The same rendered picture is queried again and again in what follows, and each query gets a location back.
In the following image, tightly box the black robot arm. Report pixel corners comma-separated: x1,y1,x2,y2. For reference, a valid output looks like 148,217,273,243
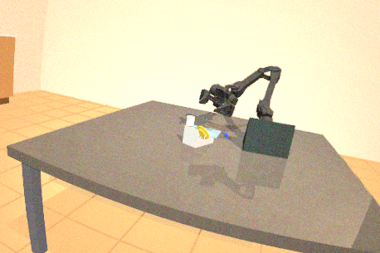
209,66,281,122

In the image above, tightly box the yellow plate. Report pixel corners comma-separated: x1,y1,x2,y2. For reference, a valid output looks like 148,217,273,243
197,126,209,139

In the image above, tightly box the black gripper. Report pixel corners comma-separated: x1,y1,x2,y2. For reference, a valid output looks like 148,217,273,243
199,89,235,117

